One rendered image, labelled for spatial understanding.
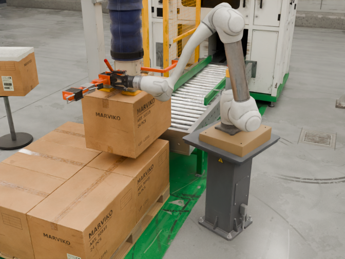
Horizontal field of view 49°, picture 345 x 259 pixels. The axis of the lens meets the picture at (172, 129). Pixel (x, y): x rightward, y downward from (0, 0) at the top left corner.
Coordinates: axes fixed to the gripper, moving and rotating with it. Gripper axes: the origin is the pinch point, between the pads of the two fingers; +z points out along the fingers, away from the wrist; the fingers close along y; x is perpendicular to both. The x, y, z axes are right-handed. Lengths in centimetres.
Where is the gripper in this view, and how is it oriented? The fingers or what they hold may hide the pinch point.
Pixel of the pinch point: (107, 78)
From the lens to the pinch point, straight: 249.1
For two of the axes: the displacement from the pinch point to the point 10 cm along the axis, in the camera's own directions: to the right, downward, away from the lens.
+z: -9.2, -1.7, 3.6
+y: 0.0, 9.0, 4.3
